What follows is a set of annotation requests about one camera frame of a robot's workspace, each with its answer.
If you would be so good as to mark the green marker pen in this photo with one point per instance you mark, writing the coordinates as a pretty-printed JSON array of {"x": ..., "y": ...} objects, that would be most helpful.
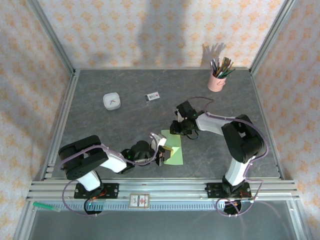
[{"x": 43, "y": 205}]

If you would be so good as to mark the wooden ruler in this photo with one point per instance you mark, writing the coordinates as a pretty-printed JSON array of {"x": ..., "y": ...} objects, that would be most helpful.
[{"x": 226, "y": 63}]

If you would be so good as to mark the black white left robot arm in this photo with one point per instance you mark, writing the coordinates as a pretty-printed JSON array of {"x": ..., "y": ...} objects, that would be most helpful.
[{"x": 82, "y": 157}]

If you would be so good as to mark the white square clock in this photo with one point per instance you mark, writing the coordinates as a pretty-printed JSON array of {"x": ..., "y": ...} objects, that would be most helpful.
[{"x": 112, "y": 100}]

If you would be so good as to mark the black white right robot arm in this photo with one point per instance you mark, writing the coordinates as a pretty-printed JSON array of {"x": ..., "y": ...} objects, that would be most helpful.
[{"x": 242, "y": 142}]

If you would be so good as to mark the aluminium mounting rail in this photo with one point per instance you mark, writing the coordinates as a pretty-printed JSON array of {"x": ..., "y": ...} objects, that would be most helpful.
[{"x": 162, "y": 190}]

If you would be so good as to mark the green pencil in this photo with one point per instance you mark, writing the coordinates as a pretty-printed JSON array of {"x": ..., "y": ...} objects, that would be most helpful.
[
  {"x": 228, "y": 67},
  {"x": 230, "y": 72}
]

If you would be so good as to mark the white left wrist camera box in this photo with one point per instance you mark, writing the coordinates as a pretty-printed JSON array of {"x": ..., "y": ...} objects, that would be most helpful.
[{"x": 158, "y": 140}]

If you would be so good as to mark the pink metal pencil bucket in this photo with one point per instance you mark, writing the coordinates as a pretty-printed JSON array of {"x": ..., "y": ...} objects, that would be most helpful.
[{"x": 216, "y": 83}]

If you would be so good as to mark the white marker brown cap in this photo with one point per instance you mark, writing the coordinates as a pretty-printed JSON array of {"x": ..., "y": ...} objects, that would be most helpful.
[{"x": 220, "y": 75}]

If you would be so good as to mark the aluminium back rail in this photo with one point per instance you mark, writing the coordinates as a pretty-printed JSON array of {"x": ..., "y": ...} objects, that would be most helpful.
[{"x": 162, "y": 68}]

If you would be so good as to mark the light green paper sheet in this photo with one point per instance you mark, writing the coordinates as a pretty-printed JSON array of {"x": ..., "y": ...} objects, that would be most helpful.
[{"x": 176, "y": 157}]

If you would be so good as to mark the printed label sticker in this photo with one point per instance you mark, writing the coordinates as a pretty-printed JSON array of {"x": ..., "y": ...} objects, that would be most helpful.
[{"x": 139, "y": 200}]

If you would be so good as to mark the small black white card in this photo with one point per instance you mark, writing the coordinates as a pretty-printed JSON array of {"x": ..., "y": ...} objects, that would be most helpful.
[{"x": 152, "y": 97}]

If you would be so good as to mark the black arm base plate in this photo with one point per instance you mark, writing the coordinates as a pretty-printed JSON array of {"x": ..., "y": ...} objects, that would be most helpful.
[
  {"x": 212, "y": 190},
  {"x": 112, "y": 190}
]

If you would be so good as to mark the aluminium side rail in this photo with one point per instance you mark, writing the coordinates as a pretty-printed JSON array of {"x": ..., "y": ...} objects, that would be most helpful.
[
  {"x": 260, "y": 100},
  {"x": 63, "y": 120}
]

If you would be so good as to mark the aluminium frame post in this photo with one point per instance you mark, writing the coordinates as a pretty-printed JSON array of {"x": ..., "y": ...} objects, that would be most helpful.
[
  {"x": 272, "y": 35},
  {"x": 50, "y": 35}
]

